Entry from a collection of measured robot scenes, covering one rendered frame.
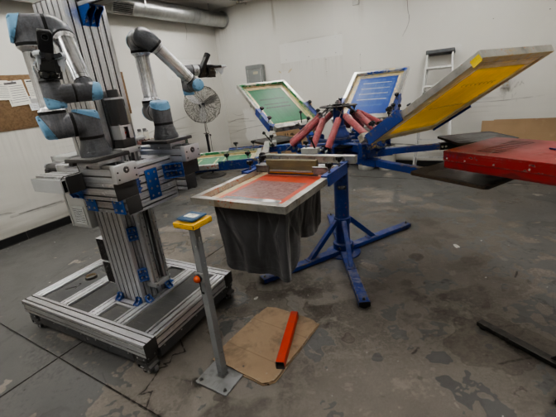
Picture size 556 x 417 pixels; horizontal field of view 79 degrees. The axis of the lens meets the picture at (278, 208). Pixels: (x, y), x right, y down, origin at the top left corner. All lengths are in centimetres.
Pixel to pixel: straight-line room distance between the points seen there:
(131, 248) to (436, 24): 514
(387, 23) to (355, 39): 53
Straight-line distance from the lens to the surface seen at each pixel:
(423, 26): 606
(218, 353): 203
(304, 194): 169
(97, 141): 195
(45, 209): 537
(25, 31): 196
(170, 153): 223
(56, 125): 193
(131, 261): 238
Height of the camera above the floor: 150
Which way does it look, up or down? 20 degrees down
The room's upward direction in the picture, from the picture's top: 6 degrees counter-clockwise
